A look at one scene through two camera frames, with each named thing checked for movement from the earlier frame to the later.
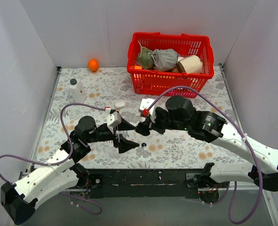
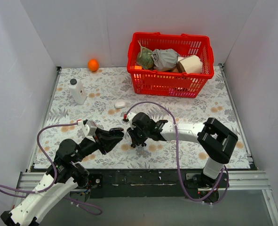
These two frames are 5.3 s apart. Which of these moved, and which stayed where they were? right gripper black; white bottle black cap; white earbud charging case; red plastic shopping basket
Moved: right gripper black
Stayed: white bottle black cap; red plastic shopping basket; white earbud charging case
